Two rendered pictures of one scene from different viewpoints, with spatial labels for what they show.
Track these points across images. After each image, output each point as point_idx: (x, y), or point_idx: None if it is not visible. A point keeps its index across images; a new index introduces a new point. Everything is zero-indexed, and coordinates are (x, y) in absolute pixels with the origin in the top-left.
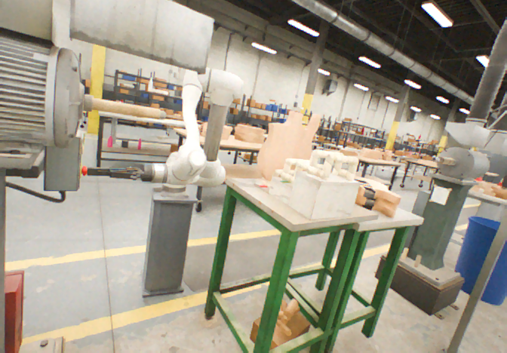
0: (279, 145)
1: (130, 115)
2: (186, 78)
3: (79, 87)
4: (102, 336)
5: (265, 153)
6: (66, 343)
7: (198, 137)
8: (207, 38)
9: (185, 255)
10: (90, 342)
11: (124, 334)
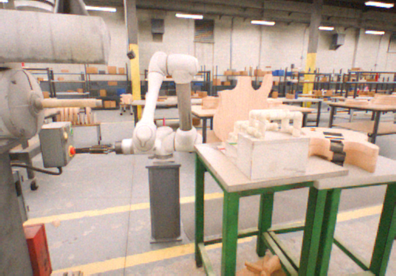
0: (230, 110)
1: (72, 107)
2: (149, 66)
3: (27, 93)
4: (117, 271)
5: (216, 119)
6: (93, 274)
7: (151, 114)
8: (98, 34)
9: (179, 209)
10: (109, 275)
11: (131, 272)
